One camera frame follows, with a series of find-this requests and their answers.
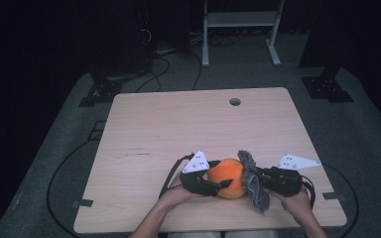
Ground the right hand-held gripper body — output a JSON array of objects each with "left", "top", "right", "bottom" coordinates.
[{"left": 267, "top": 153, "right": 322, "bottom": 198}]

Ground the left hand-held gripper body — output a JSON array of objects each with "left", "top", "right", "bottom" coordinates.
[{"left": 179, "top": 150, "right": 224, "bottom": 198}]

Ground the orange plush toy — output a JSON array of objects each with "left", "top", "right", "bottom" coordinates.
[{"left": 206, "top": 158, "right": 248, "bottom": 200}]

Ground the person's right hand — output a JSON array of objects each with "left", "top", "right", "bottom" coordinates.
[{"left": 270, "top": 186, "right": 314, "bottom": 222}]

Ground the person's left hand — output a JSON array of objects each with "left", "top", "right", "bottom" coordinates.
[{"left": 158, "top": 173, "right": 206, "bottom": 211}]

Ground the grey tape strip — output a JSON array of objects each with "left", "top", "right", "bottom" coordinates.
[
  {"left": 321, "top": 191, "right": 347, "bottom": 202},
  {"left": 72, "top": 198, "right": 94, "bottom": 208}
]

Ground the black stand base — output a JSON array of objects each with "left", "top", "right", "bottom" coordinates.
[
  {"left": 78, "top": 76, "right": 124, "bottom": 108},
  {"left": 300, "top": 65, "right": 355, "bottom": 103}
]

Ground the white metal stand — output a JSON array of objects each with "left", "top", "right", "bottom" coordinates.
[{"left": 201, "top": 0, "right": 286, "bottom": 68}]

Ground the dark cabinet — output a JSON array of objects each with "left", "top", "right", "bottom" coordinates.
[{"left": 85, "top": 0, "right": 158, "bottom": 78}]

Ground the right hand-held gripper black cable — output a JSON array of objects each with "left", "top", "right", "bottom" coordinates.
[{"left": 300, "top": 174, "right": 318, "bottom": 210}]

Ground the hand-held gripper black cable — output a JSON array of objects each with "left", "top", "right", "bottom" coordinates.
[
  {"left": 300, "top": 174, "right": 318, "bottom": 210},
  {"left": 158, "top": 153, "right": 196, "bottom": 199}
]

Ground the left hand-held gripper black cable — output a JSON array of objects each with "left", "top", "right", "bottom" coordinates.
[{"left": 158, "top": 153, "right": 196, "bottom": 199}]

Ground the long black floor cable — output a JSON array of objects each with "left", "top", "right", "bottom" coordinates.
[
  {"left": 320, "top": 162, "right": 360, "bottom": 238},
  {"left": 46, "top": 138, "right": 97, "bottom": 238}
]

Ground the bundle of black cables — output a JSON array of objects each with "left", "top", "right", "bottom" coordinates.
[{"left": 134, "top": 28, "right": 203, "bottom": 94}]

